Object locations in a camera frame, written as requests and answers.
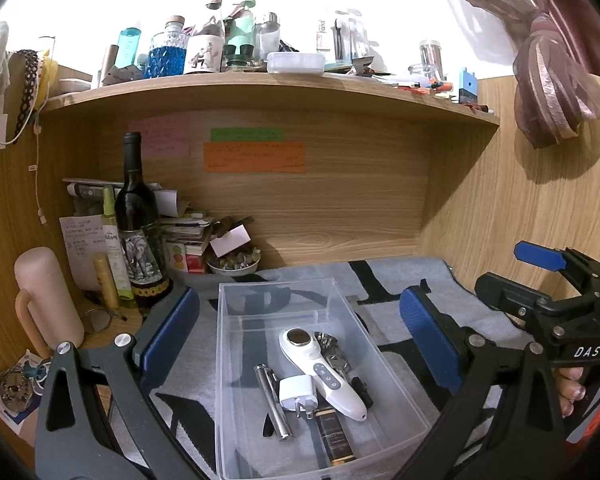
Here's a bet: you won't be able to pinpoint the white plug adapter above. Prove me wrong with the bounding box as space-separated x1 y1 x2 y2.
278 375 321 421

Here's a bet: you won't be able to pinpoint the rolled newspaper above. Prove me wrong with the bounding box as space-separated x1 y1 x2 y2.
62 177 163 202

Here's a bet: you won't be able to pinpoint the silver flashlight with black strap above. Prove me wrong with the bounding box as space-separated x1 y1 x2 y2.
253 362 293 442

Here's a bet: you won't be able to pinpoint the white bowl of beads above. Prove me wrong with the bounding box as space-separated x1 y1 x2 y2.
206 252 261 276

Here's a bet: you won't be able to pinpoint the round metal-rimmed mirror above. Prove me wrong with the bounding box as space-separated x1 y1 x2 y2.
80 307 113 334

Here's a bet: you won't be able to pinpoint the black binoculars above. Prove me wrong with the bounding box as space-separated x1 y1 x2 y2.
222 44 256 72

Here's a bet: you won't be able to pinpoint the orange sticky note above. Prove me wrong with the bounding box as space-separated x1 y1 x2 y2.
202 141 306 174

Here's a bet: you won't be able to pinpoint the person's orange clothing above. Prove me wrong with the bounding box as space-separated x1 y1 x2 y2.
577 390 600 441

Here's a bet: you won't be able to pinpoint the pink curtain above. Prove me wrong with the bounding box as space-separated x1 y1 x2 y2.
427 0 600 150

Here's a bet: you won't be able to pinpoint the glass jar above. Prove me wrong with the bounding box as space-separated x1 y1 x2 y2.
420 39 443 81

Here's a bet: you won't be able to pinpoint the white blank card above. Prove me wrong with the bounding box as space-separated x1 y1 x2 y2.
209 225 252 257

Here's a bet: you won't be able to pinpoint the green sticky note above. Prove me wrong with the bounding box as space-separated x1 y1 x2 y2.
210 128 284 142

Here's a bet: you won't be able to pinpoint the mint green bottle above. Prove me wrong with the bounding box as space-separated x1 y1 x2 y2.
225 0 257 61

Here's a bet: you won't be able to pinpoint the clear tall container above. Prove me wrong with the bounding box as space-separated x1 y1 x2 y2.
316 7 376 66

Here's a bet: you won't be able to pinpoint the cardboard tube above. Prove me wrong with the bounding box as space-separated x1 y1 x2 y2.
97 45 118 88

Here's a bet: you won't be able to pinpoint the pink sticky note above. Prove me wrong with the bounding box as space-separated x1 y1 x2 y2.
127 115 192 158

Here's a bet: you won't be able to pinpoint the box with coloured circles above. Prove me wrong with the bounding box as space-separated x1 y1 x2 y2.
166 241 188 273

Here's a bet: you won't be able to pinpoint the white handheld massager device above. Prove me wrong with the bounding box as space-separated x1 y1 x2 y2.
278 327 368 422

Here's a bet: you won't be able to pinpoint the white labelled bottle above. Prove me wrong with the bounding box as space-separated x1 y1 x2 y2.
182 0 227 75

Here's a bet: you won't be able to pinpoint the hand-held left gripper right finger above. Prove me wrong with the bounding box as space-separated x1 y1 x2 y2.
399 285 568 480

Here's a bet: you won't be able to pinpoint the green spray bottle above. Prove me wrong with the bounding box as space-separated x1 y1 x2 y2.
101 185 133 301

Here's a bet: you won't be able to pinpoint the clear plastic storage box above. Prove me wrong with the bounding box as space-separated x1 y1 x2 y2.
214 276 432 480

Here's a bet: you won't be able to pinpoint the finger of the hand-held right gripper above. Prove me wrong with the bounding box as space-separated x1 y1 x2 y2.
513 240 600 302
474 270 582 332

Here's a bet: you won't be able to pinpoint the sticker sheet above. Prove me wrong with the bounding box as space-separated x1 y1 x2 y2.
0 350 51 448

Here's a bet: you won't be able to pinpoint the white handwritten paper note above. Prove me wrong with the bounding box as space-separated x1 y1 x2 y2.
59 214 106 291

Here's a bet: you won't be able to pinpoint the wooden shelf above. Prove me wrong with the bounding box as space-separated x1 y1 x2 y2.
37 72 501 127

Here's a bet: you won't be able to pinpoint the pink thermos bottle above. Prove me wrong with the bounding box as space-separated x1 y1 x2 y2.
14 247 85 358

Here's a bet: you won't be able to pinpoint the stack of books and papers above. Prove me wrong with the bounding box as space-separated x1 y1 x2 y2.
160 212 216 273

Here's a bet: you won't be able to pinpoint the glass bottle with blue contents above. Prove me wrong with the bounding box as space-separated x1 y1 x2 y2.
147 15 187 79

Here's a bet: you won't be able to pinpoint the person's right hand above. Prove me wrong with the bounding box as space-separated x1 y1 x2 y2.
555 366 588 417

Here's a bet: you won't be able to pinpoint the dark braided headband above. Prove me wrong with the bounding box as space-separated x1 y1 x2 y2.
15 49 43 143

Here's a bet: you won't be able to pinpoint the teal plastic bottle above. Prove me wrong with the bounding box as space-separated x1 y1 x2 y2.
116 27 142 68

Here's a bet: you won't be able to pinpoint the yellow tube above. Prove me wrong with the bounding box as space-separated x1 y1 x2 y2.
92 254 122 310

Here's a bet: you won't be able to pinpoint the dark wine bottle elephant label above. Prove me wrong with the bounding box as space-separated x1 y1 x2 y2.
114 131 173 311

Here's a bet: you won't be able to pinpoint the clear bottle with silver cap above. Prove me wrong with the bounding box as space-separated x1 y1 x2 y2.
254 12 281 61

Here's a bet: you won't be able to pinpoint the white cable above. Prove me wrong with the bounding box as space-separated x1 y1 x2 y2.
27 110 48 226

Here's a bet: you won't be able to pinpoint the grey mat with black print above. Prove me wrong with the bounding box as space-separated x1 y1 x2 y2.
140 256 536 480

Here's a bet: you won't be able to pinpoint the small black key fob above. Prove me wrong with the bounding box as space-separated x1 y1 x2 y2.
350 377 374 407

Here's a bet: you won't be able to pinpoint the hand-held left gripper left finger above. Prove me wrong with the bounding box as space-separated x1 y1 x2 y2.
34 287 216 480

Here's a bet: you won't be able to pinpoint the blue plastic item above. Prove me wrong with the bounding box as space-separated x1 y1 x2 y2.
458 67 481 106

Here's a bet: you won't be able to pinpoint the white rectangular case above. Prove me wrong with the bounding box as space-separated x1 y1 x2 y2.
266 51 326 76

